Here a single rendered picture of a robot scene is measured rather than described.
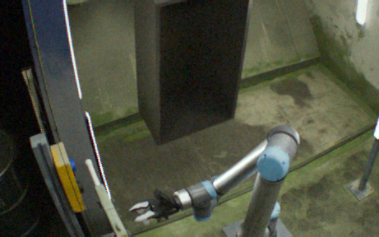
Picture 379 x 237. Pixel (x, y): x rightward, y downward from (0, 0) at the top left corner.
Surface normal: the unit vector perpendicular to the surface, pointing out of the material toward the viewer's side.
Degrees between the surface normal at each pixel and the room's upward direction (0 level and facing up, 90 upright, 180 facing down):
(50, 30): 90
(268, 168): 82
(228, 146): 0
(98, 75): 57
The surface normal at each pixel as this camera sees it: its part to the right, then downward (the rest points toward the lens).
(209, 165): -0.04, -0.77
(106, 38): 0.34, 0.06
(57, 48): 0.43, 0.57
